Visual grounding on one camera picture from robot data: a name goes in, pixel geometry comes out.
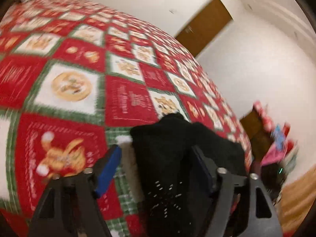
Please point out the black pants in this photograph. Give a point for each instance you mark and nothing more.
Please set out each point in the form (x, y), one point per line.
(175, 190)

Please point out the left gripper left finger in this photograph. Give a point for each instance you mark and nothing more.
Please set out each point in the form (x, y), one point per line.
(68, 205)

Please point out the brown wooden dresser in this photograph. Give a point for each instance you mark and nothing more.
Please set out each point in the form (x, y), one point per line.
(260, 140)

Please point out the pile of colourful clothes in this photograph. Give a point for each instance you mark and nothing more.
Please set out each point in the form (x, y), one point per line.
(283, 149)

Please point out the brown wooden door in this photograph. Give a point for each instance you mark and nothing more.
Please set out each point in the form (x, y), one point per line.
(204, 27)

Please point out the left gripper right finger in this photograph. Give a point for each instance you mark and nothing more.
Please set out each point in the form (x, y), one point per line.
(239, 201)

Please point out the red patchwork bedspread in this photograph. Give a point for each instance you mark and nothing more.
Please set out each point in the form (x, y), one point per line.
(74, 76)

